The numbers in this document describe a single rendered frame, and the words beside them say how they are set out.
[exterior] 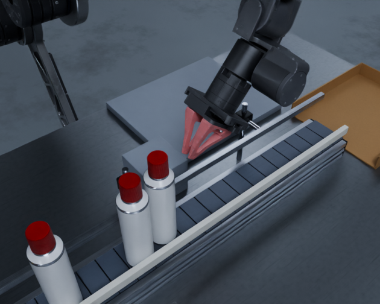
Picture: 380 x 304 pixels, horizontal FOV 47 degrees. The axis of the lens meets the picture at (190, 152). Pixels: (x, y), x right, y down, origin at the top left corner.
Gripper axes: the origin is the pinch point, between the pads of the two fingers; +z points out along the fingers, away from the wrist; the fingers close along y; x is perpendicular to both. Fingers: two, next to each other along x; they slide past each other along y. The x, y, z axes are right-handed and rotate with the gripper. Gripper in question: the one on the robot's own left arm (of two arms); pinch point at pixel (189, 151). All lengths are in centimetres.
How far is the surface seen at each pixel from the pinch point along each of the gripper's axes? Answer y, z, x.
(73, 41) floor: -219, 30, 130
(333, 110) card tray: -5, -19, 56
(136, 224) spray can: 3.3, 12.4, -7.3
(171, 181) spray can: 2.1, 4.9, -3.3
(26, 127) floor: -154, 72, 81
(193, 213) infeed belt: -0.2, 12.6, 12.5
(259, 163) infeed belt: -1.3, -0.4, 27.5
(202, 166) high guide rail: -2.9, 3.5, 10.5
